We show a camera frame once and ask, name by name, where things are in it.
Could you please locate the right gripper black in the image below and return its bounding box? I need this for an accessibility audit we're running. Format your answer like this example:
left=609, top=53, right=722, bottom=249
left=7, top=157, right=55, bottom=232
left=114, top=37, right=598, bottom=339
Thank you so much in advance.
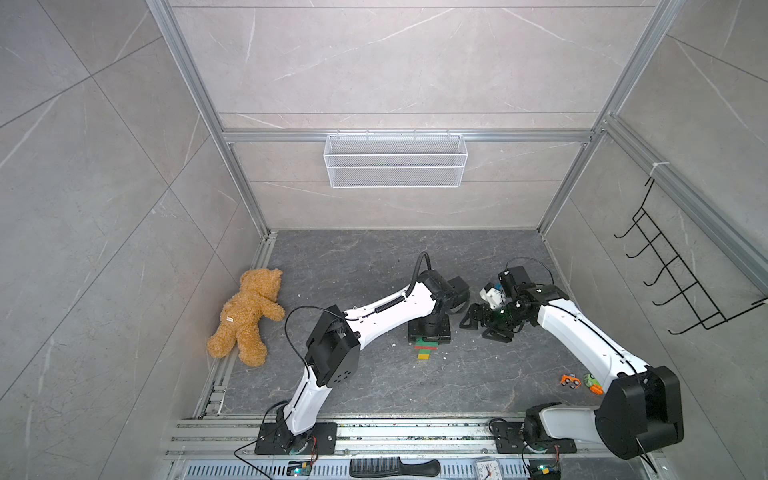
left=460, top=303, right=528, bottom=340

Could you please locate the long green lego brick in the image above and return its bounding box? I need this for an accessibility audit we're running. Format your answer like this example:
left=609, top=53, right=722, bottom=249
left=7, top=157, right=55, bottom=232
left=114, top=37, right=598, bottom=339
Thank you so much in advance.
left=414, top=338, right=439, bottom=350

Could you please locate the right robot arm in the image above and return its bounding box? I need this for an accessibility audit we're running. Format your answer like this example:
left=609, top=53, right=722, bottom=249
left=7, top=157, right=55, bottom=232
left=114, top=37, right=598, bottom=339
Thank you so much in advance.
left=459, top=266, right=684, bottom=460

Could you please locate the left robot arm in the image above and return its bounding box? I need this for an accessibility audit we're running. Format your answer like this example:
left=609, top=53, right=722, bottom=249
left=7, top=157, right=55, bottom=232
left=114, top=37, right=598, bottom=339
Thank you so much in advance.
left=278, top=270, right=470, bottom=437

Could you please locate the green orange toy car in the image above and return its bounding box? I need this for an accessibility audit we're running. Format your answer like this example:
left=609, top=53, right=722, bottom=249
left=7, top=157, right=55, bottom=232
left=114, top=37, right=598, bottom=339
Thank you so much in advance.
left=583, top=373, right=604, bottom=395

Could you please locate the brown teddy bear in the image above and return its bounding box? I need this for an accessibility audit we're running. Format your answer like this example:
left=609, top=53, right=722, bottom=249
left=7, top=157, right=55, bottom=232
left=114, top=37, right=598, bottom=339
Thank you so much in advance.
left=206, top=268, right=286, bottom=367

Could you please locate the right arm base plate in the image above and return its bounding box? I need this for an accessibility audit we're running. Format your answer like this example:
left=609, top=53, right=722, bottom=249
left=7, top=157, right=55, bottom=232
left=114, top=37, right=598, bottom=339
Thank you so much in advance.
left=488, top=418, right=577, bottom=454

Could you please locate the white wire mesh basket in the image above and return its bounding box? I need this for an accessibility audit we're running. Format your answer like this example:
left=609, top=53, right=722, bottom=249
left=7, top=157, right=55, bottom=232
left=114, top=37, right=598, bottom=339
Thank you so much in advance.
left=323, top=133, right=469, bottom=189

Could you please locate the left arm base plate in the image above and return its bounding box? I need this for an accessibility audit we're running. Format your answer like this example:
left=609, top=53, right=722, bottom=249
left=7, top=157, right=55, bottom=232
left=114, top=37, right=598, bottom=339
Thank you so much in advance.
left=254, top=422, right=338, bottom=455

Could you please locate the black wire hook rack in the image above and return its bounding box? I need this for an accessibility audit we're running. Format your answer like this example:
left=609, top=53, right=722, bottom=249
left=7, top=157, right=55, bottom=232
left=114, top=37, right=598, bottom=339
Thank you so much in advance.
left=613, top=178, right=767, bottom=336

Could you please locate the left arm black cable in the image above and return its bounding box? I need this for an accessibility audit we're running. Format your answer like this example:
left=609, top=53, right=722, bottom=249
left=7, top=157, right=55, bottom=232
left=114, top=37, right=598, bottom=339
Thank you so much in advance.
left=232, top=251, right=433, bottom=480

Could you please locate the aluminium mounting rail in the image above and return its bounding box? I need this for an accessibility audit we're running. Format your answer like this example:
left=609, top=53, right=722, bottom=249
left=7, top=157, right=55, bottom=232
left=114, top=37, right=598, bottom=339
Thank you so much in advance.
left=161, top=416, right=667, bottom=462

